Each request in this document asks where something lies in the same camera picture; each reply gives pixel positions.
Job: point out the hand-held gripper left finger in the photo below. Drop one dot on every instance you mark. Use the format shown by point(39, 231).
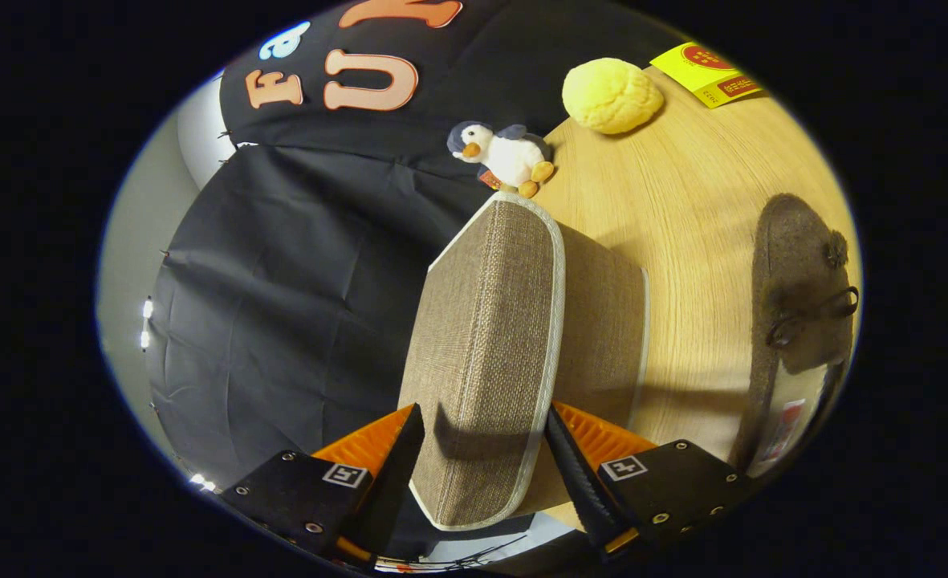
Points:
point(397, 474)

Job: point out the brown fuzzy shoe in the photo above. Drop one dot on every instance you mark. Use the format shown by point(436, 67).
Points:
point(795, 265)

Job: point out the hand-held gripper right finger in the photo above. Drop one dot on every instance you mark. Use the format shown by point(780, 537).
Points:
point(578, 482)

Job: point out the brown fabric storage box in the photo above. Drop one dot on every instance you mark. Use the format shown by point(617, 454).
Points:
point(490, 345)

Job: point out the yellow bread-shaped plush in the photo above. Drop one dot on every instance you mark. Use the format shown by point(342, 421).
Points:
point(612, 95)

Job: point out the yellow book with red circle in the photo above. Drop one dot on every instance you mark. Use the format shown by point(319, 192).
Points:
point(706, 76)

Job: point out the penguin plush toy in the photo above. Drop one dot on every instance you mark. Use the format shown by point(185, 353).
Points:
point(510, 156)

